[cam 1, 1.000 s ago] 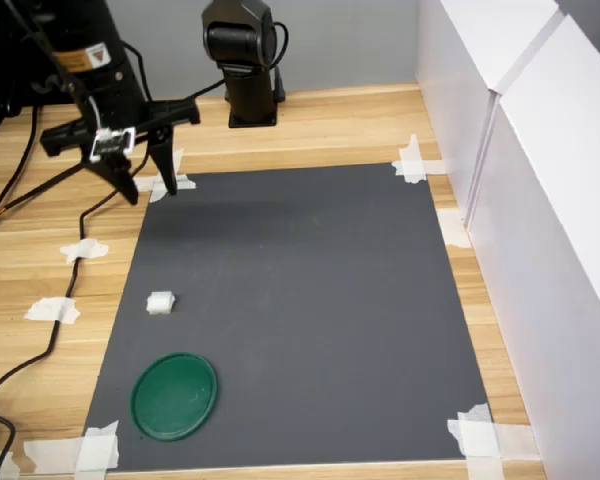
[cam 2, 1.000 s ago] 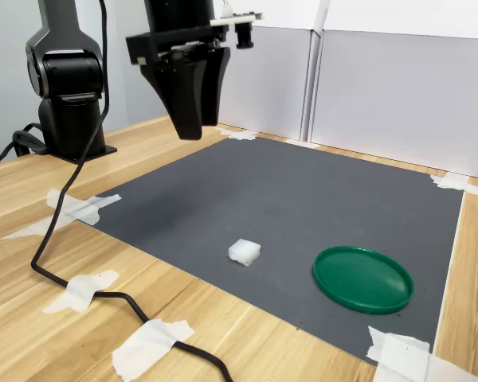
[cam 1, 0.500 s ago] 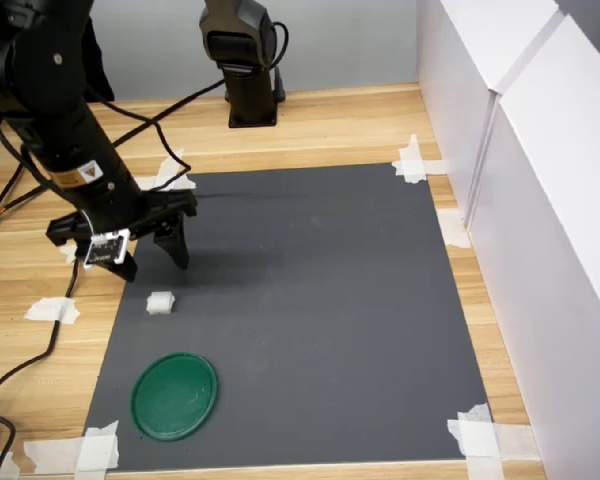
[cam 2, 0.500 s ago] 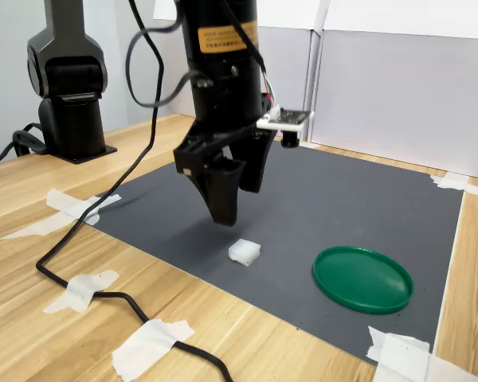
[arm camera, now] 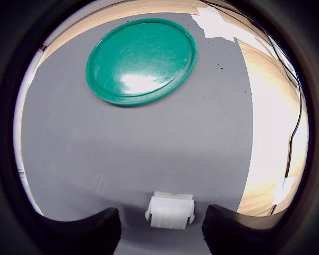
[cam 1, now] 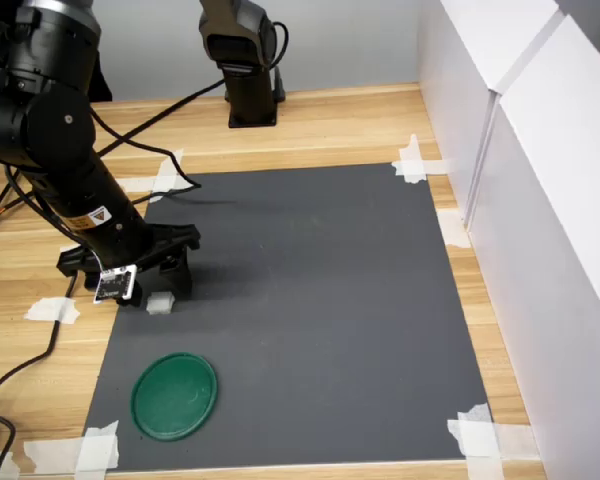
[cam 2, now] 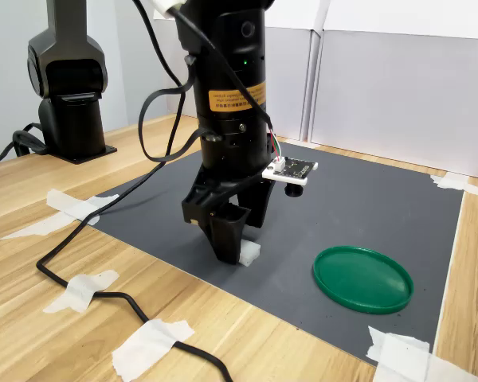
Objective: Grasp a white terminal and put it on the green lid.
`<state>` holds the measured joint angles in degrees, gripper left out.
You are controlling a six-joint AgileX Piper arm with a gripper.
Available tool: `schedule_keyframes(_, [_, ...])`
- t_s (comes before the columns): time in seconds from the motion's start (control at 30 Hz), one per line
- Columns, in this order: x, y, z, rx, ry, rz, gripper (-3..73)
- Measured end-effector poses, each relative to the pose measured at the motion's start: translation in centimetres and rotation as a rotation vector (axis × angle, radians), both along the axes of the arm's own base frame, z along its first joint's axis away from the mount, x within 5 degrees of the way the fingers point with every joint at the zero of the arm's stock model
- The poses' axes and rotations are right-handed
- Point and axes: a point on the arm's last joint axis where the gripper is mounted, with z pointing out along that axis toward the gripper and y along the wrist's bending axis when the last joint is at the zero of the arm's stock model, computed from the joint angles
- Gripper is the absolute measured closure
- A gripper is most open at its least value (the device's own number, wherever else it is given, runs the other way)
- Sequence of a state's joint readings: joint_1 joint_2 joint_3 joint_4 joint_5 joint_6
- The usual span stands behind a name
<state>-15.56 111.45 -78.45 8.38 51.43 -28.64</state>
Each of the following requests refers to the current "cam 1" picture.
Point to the white partition panel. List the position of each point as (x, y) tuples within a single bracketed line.
[(555, 250), (460, 75)]

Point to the white tape crossed strips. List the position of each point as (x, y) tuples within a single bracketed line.
[(411, 167), (480, 440), (97, 447), (172, 172)]

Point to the white camera circuit board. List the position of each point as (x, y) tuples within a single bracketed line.
[(115, 282)]

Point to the round green lid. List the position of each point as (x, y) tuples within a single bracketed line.
[(175, 397)]

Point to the small white plastic terminal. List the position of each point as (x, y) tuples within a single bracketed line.
[(160, 304)]

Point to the dark grey mat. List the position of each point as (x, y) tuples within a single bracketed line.
[(300, 310)]

